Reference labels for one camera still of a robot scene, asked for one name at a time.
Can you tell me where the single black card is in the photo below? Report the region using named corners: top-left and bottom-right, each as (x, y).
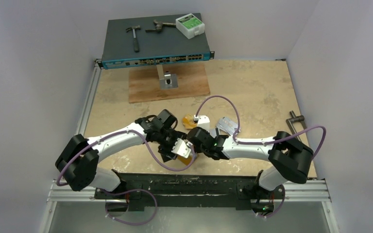
top-left (161, 154), bottom-right (173, 163)

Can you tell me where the silver card with stripe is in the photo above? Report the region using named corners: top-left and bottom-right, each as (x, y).
top-left (209, 128), bottom-right (220, 138)

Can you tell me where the orange leather card holder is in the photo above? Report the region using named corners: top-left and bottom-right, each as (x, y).
top-left (177, 155), bottom-right (199, 166)

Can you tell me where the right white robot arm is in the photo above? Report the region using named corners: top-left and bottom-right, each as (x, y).
top-left (186, 127), bottom-right (314, 198)

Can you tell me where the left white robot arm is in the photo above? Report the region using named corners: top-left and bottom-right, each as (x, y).
top-left (55, 109), bottom-right (186, 199)

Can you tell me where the wooden board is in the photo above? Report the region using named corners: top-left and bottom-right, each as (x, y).
top-left (129, 62), bottom-right (210, 103)

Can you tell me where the claw hammer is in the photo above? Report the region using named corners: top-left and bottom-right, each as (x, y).
top-left (125, 25), bottom-right (141, 53)

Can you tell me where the rusty pliers tool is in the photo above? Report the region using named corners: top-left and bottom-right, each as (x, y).
top-left (145, 19), bottom-right (176, 33)

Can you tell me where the white green electrical box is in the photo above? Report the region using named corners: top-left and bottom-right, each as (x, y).
top-left (175, 14), bottom-right (205, 39)

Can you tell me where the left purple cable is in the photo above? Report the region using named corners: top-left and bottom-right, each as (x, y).
top-left (56, 129), bottom-right (197, 226)

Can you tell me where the purple cable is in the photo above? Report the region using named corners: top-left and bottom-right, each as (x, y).
top-left (194, 95), bottom-right (327, 219)
top-left (56, 129), bottom-right (197, 226)

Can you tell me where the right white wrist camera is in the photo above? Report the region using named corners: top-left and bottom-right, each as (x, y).
top-left (193, 115), bottom-right (210, 131)

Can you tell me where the metal post bracket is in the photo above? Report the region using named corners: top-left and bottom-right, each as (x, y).
top-left (156, 65), bottom-right (178, 89)

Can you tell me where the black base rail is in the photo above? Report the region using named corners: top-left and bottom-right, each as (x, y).
top-left (94, 173), bottom-right (284, 213)

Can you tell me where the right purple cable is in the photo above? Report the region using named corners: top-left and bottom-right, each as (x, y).
top-left (194, 95), bottom-right (327, 219)

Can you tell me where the blue network switch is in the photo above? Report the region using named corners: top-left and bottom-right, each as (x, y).
top-left (97, 15), bottom-right (215, 69)

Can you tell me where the aluminium frame rail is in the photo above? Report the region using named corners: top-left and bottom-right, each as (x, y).
top-left (46, 63), bottom-right (332, 203)

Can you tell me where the grey metal crank handle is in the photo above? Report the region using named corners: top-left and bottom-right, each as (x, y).
top-left (286, 111), bottom-right (307, 134)

